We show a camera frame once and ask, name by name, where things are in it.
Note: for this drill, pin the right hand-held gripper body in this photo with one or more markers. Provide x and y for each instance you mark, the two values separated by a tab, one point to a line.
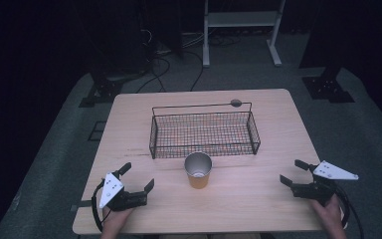
318	191

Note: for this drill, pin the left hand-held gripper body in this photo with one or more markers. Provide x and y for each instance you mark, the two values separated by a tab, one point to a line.
129	198

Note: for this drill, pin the orange metal cup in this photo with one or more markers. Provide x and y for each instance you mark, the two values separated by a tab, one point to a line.
198	181

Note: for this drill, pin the person's right hand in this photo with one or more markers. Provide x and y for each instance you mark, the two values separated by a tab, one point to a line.
331	212

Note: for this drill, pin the person's left hand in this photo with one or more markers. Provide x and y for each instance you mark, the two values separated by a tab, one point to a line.
114	220

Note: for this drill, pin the black stand base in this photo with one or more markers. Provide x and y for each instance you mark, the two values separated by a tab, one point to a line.
328	88
104	93

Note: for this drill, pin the small grey oval object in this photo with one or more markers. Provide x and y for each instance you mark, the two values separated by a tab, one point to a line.
235	103

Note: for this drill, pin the black square floor frame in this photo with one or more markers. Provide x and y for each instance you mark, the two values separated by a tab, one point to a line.
96	131

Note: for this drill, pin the grey table edge bracket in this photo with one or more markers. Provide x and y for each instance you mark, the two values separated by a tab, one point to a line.
79	206

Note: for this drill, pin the white metal stand frame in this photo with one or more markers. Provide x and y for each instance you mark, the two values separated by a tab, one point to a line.
240	18

